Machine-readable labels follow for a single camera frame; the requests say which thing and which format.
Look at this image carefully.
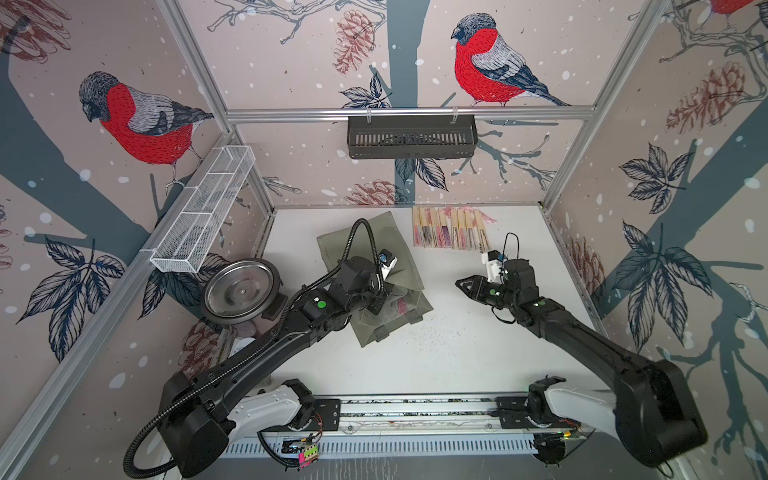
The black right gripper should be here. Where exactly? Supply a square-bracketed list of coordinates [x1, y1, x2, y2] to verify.
[456, 273, 520, 312]

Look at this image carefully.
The pink tassel folding fan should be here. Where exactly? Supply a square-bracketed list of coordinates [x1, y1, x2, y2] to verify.
[397, 298, 412, 316]

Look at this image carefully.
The green canvas tote bag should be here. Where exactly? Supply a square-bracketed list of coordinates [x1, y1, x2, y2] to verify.
[317, 212, 433, 347]

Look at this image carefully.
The pink striped folding fan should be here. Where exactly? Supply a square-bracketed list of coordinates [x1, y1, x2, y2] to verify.
[453, 208, 468, 250]

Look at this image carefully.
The grey pink folding fan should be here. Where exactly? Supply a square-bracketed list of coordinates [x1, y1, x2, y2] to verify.
[464, 209, 479, 251]

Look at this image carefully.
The red blossom white folding fan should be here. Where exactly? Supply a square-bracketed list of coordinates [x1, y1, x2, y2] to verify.
[445, 207, 460, 250]

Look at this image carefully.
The pink wooden folding fan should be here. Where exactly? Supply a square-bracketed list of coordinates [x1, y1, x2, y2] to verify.
[412, 207, 424, 247]

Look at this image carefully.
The black grey wooden folding fan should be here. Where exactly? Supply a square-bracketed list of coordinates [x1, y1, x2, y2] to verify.
[418, 207, 434, 248]

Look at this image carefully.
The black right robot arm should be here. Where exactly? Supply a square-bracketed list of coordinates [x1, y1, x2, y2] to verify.
[455, 259, 708, 467]

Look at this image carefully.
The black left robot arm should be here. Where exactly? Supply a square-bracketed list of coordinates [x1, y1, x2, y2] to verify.
[155, 250, 398, 478]

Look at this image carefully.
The round steel plate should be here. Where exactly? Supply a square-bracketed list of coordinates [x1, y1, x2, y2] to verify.
[201, 258, 281, 326]

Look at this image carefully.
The black right base connector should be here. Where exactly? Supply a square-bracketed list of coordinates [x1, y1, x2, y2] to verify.
[533, 434, 566, 467]

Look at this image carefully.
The pink small circuit board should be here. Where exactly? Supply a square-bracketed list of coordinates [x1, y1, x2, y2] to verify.
[298, 444, 319, 469]

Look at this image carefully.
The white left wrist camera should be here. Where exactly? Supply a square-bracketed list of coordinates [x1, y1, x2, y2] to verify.
[377, 249, 397, 280]

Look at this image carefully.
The black corrugated cable conduit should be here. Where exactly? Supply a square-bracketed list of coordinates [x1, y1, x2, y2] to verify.
[123, 218, 379, 480]

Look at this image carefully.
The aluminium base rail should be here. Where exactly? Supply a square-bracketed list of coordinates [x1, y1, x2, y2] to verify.
[239, 392, 670, 434]

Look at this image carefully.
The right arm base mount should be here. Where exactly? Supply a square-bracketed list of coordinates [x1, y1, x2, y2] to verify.
[488, 376, 581, 429]

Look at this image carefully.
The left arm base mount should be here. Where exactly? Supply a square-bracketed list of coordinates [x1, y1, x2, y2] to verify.
[282, 398, 341, 432]

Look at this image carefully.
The black hanging wire basket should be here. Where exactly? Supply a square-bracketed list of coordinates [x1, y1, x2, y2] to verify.
[347, 115, 478, 160]

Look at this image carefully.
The white mesh wall shelf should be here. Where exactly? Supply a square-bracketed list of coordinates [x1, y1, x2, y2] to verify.
[150, 145, 255, 273]

